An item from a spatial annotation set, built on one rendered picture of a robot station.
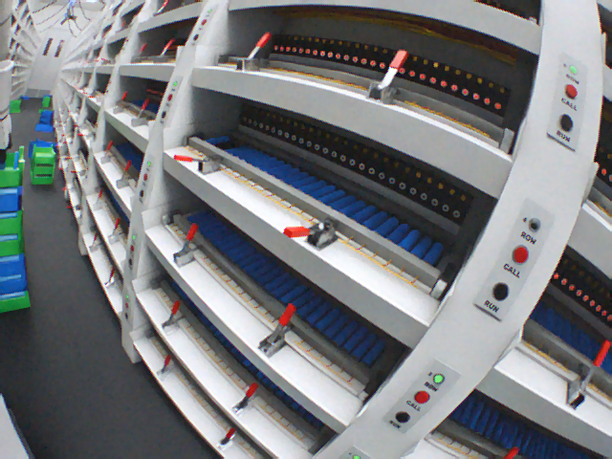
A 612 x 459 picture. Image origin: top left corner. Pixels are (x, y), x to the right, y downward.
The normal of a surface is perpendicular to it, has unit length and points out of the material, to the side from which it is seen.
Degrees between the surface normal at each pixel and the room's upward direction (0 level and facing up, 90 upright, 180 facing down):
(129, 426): 0
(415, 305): 20
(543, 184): 90
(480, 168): 110
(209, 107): 90
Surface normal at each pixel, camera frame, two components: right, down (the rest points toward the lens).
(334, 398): 0.17, -0.82
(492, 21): -0.64, 0.33
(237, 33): 0.75, 0.47
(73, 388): 0.38, -0.88
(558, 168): -0.55, 0.03
